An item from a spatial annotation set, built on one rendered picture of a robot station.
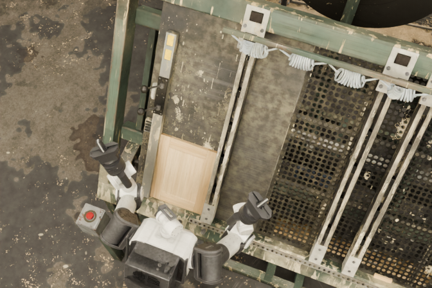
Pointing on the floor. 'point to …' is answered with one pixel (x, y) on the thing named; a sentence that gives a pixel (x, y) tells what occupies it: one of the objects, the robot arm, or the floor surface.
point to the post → (114, 252)
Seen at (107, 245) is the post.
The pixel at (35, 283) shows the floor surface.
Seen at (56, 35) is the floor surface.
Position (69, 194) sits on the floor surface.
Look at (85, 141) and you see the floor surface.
